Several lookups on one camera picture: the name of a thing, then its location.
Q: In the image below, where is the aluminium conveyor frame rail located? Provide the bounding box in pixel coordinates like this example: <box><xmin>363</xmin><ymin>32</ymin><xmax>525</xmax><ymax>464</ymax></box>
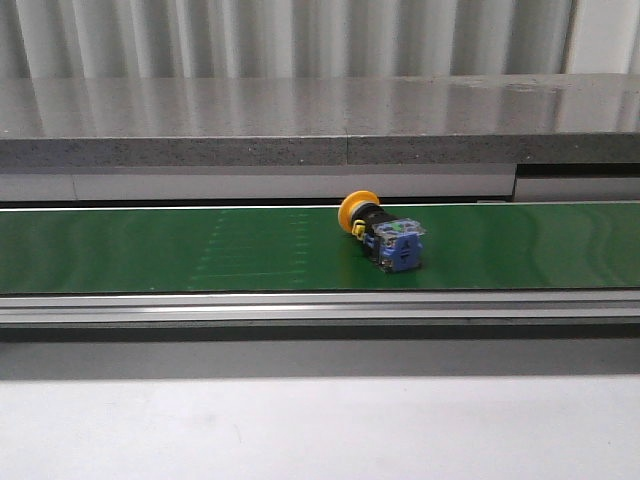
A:
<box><xmin>1</xmin><ymin>289</ymin><xmax>639</xmax><ymax>327</ymax></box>

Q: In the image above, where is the yellow push button switch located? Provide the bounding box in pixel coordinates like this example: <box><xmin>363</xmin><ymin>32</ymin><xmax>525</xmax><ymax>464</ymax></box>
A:
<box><xmin>337</xmin><ymin>190</ymin><xmax>425</xmax><ymax>273</ymax></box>

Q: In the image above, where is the grey stone countertop slab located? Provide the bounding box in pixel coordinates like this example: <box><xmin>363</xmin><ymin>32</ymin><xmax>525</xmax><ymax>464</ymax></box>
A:
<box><xmin>1</xmin><ymin>74</ymin><xmax>639</xmax><ymax>170</ymax></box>

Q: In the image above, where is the green conveyor belt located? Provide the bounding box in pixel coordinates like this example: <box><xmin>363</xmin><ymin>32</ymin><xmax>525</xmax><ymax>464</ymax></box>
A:
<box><xmin>1</xmin><ymin>202</ymin><xmax>639</xmax><ymax>295</ymax></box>

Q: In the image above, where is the white corrugated curtain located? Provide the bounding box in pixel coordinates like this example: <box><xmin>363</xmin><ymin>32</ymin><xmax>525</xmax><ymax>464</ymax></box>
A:
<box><xmin>1</xmin><ymin>1</ymin><xmax>577</xmax><ymax>78</ymax></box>

